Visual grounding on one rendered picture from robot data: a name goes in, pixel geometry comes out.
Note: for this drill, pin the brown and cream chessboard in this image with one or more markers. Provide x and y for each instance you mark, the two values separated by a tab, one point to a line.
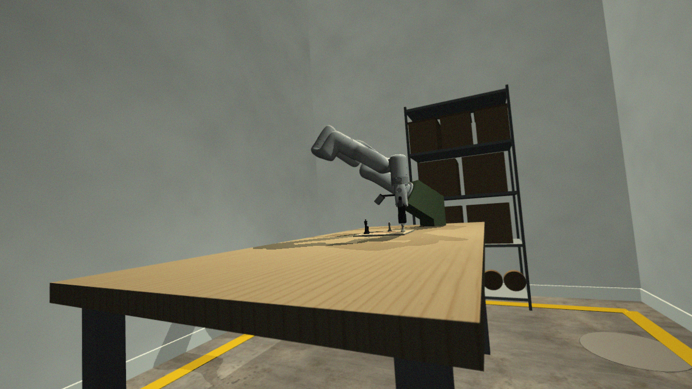
385	233

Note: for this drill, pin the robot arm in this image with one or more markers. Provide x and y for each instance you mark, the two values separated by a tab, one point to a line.
375	167

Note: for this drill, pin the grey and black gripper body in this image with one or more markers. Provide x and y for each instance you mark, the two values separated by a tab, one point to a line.
402	193

